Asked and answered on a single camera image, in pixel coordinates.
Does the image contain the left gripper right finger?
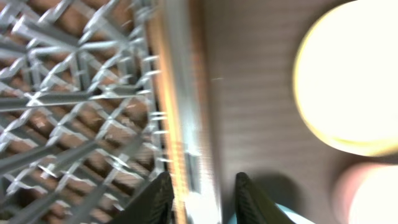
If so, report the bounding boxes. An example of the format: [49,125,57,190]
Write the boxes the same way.
[235,172,294,224]

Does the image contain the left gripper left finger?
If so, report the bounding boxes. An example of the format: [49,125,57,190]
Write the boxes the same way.
[108,172,174,224]

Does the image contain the pink white bowl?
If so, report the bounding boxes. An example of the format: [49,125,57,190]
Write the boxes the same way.
[331,163,397,224]

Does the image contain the yellow round plate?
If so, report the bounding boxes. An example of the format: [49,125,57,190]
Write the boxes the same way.
[292,0,397,156]

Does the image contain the dark brown serving tray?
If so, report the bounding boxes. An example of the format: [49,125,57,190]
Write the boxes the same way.
[200,0,397,223]

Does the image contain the grey plastic dish rack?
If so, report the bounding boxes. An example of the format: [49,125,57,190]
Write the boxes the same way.
[1,0,221,223]

